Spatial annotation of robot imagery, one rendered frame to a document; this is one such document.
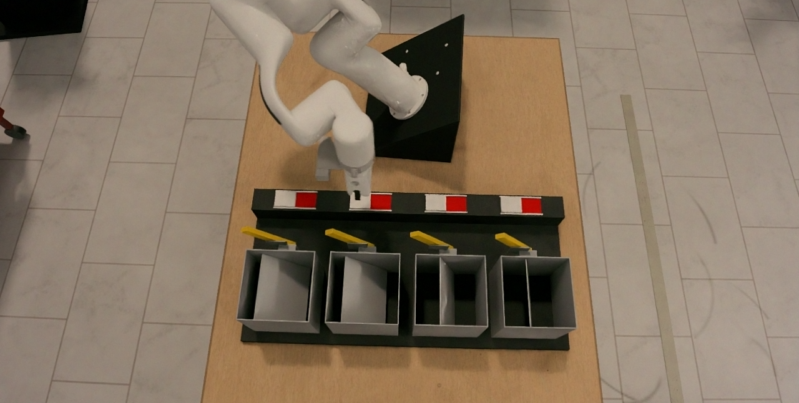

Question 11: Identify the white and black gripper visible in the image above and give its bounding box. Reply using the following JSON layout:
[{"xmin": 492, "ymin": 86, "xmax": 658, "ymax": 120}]
[{"xmin": 343, "ymin": 164, "xmax": 372, "ymax": 200}]

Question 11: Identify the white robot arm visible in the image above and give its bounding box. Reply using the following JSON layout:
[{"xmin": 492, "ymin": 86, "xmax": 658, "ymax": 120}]
[{"xmin": 209, "ymin": 0, "xmax": 428, "ymax": 181}]

